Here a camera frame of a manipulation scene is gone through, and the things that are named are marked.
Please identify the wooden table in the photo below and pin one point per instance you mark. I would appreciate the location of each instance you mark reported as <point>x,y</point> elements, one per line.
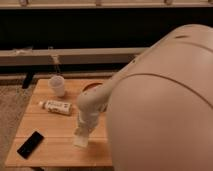
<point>57,149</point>

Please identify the grey wall rail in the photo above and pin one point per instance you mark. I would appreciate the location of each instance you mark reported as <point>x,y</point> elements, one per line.
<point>68,56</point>

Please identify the white plastic cup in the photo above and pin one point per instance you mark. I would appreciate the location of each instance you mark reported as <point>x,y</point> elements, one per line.
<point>57,85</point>

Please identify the black remote control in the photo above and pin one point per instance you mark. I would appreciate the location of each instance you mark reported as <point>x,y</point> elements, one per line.
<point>27,148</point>

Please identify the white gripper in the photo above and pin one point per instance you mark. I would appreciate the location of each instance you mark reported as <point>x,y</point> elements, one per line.
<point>86,123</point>

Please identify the orange ceramic bowl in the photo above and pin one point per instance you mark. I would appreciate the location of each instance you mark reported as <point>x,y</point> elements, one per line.
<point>92,85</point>

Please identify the white lying bottle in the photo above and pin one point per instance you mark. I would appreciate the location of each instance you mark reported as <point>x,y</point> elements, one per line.
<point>58,107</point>

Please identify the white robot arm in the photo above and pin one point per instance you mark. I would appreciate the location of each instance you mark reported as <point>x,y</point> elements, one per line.
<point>159,108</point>

